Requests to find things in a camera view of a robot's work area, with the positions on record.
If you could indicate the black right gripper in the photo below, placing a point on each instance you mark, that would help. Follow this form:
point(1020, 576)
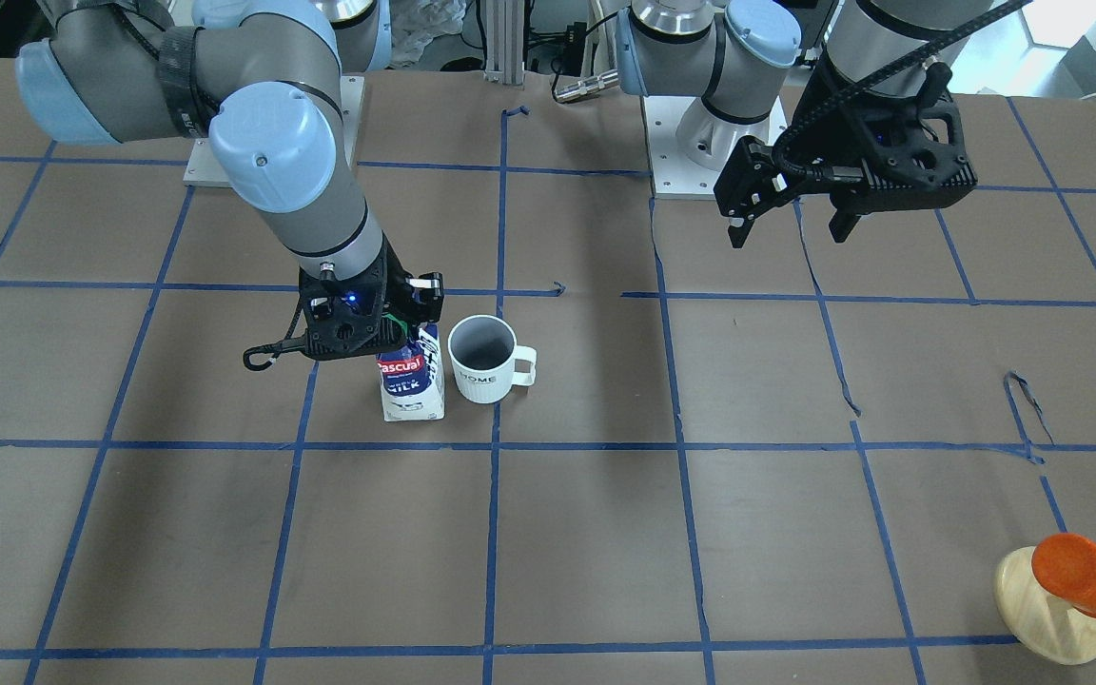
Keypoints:
point(427, 288)

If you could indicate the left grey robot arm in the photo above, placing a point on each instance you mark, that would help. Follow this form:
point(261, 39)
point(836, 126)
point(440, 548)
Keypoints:
point(814, 55)

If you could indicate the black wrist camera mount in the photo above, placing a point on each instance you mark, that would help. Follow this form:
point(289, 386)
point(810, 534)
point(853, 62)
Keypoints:
point(910, 149)

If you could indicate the orange cup on stand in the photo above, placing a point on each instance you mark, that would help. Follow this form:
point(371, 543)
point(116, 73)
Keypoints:
point(1065, 565)

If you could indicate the blue white milk carton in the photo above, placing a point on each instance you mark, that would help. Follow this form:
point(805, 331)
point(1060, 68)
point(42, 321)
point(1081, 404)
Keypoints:
point(411, 379)

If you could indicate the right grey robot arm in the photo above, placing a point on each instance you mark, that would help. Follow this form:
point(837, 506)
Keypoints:
point(261, 82)

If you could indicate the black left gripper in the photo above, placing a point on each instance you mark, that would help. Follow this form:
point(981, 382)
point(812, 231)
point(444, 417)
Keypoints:
point(825, 142)

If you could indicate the white ribbed HOME mug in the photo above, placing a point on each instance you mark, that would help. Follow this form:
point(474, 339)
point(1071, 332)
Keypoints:
point(487, 360)

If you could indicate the aluminium frame post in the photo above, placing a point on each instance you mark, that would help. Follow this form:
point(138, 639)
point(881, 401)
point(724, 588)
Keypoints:
point(504, 41)

